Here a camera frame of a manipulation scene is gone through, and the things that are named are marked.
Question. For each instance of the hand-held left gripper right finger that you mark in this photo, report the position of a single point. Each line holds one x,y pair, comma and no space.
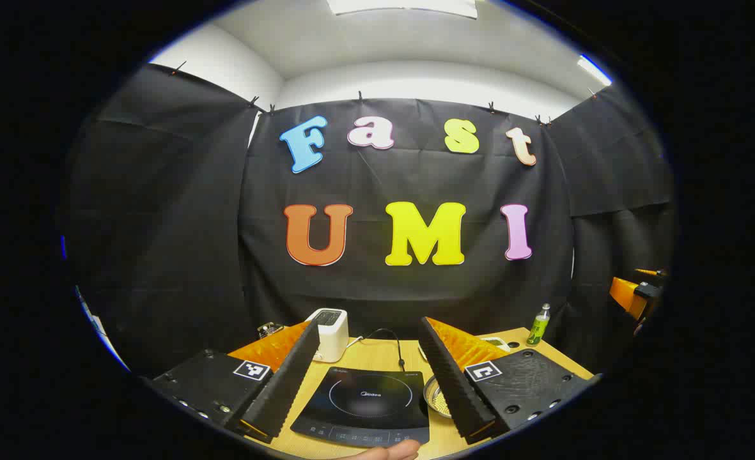
451,377

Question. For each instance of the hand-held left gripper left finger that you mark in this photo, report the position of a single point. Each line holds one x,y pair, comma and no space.
287,377

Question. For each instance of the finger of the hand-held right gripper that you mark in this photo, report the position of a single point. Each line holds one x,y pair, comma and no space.
626,295

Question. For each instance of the stainless steel pot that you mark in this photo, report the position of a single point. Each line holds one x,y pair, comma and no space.
435,396

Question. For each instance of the black induction cooktop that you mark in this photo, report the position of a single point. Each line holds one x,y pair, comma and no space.
367,402

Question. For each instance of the white divided bean tray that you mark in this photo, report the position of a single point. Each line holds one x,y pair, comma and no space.
497,343

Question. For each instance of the white toaster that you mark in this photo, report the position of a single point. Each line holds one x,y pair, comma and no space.
330,332

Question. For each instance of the green tea bottle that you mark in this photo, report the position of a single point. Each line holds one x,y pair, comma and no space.
537,329

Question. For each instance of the ceiling light panel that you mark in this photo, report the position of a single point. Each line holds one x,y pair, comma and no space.
593,69
403,6

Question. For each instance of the row of black cloth clips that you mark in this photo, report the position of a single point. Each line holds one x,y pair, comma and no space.
360,97

